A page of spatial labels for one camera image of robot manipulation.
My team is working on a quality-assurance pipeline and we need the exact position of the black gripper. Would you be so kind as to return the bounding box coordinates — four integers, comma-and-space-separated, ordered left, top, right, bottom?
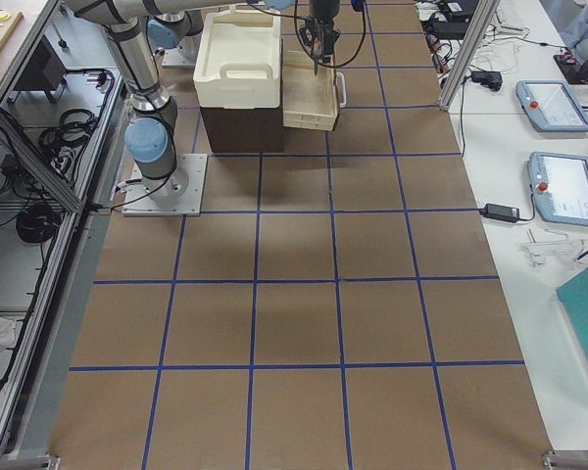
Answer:
298, 0, 340, 57

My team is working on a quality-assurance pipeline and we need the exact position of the wooden drawer with white handle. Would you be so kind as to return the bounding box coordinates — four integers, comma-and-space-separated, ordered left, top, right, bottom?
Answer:
282, 51, 347, 131

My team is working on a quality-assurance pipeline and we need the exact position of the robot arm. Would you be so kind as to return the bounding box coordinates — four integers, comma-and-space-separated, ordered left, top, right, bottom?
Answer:
67, 1, 231, 191

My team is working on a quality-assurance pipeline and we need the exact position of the dark wooden drawer cabinet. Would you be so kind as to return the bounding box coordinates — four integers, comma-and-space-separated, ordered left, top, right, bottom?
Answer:
201, 107, 284, 154

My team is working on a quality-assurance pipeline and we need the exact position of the white plastic tray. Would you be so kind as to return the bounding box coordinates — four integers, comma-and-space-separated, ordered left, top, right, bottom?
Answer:
193, 7, 281, 109

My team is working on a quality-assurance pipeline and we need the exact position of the blue teach pendant far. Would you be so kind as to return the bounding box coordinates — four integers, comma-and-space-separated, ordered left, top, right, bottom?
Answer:
515, 80, 588, 132

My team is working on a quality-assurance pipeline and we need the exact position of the blue teach pendant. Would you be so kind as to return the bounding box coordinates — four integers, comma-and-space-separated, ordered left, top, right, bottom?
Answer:
527, 152, 588, 227
515, 80, 588, 132

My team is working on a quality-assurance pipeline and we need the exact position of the black power adapter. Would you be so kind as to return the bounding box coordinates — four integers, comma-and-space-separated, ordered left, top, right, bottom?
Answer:
479, 203, 520, 223

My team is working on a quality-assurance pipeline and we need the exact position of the blue teach pendant near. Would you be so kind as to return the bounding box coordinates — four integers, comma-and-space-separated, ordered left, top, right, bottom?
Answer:
527, 152, 588, 227

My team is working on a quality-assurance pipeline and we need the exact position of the clear acrylic part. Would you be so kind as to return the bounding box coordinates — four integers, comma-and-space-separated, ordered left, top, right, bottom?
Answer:
520, 229, 588, 268

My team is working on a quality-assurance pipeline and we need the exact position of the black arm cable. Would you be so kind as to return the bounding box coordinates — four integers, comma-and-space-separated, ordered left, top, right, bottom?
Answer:
293, 0, 368, 69

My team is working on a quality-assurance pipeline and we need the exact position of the aluminium frame post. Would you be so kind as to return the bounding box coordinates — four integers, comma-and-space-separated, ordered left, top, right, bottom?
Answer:
438, 0, 500, 112

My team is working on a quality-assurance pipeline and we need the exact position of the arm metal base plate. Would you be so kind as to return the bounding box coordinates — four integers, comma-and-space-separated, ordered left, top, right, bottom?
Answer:
121, 154, 209, 216

